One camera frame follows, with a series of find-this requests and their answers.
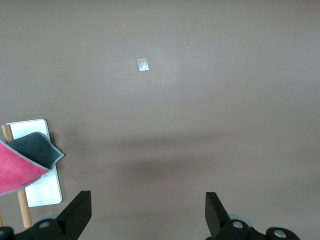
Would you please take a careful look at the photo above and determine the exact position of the pink and grey cloth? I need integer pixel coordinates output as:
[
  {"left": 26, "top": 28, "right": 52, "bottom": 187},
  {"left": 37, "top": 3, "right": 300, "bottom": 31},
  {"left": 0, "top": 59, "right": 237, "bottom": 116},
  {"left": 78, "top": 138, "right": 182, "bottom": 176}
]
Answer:
[{"left": 0, "top": 131, "right": 65, "bottom": 197}]

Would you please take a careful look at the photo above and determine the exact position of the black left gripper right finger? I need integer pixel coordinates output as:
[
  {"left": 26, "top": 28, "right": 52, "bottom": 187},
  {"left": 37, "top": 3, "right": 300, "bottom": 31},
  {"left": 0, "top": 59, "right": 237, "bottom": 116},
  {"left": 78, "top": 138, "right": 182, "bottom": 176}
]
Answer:
[{"left": 204, "top": 191, "right": 300, "bottom": 240}]

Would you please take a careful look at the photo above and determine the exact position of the clear tape piece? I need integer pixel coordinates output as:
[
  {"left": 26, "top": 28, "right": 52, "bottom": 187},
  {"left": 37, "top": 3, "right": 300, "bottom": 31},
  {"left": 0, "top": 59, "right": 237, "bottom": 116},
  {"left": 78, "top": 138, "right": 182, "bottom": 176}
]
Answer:
[{"left": 137, "top": 58, "right": 150, "bottom": 72}]

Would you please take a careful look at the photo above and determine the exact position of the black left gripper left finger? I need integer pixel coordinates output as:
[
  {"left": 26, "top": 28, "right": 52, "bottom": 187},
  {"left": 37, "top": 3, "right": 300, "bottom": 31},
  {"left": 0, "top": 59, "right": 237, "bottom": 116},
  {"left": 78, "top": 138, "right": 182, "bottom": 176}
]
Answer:
[{"left": 0, "top": 190, "right": 92, "bottom": 240}]

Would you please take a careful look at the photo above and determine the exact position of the white rectangular tray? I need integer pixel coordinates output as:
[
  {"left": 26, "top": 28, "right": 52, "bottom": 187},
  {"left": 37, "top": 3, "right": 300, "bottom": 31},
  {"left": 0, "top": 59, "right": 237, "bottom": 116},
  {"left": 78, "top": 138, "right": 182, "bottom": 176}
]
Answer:
[{"left": 5, "top": 118, "right": 63, "bottom": 208}]

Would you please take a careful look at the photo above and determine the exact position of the brown wooden rod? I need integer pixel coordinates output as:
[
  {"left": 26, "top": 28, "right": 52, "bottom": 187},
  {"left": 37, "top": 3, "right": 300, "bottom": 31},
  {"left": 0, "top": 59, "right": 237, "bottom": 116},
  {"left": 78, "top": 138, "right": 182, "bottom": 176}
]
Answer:
[{"left": 1, "top": 124, "right": 33, "bottom": 229}]

